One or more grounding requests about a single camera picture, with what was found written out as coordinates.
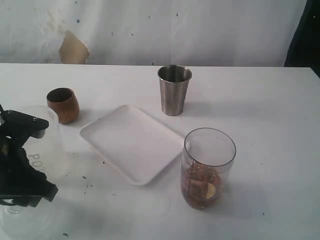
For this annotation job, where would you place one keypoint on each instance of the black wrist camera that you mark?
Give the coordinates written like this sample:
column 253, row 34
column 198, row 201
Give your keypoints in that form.
column 20, row 126

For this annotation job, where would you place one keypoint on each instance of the translucent plastic POT container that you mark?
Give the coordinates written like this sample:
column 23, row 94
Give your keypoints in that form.
column 47, row 154

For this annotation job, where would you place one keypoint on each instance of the white rectangular tray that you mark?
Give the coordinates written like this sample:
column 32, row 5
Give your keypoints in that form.
column 135, row 144

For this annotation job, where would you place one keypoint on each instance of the stainless steel cup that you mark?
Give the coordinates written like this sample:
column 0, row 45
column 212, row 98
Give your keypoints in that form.
column 173, row 83

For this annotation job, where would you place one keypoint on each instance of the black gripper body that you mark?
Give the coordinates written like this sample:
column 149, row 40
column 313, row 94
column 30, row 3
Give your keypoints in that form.
column 14, row 168

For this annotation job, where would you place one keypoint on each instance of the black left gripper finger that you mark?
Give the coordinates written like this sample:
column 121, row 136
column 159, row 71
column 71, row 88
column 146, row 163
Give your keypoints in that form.
column 37, row 192

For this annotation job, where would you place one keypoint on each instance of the clear measuring cup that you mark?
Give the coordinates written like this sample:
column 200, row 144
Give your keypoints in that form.
column 207, row 157

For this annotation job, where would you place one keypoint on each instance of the clear dome lid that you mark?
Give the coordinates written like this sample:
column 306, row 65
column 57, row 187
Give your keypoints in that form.
column 29, row 223

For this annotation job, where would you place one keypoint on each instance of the brown wooden cup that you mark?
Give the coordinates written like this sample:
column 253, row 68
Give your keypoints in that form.
column 64, row 103

